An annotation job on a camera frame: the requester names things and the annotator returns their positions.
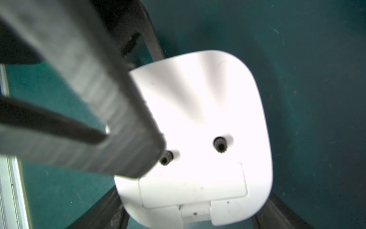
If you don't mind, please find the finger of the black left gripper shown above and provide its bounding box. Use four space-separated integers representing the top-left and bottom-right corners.
91 1 165 69
1 1 165 178

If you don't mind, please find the white alarm clock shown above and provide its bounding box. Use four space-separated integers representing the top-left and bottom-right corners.
114 50 273 229

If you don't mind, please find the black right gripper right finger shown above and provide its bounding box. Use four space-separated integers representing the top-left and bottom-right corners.
251 192 314 229

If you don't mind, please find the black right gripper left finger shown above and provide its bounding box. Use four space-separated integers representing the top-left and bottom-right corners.
68 186 130 229

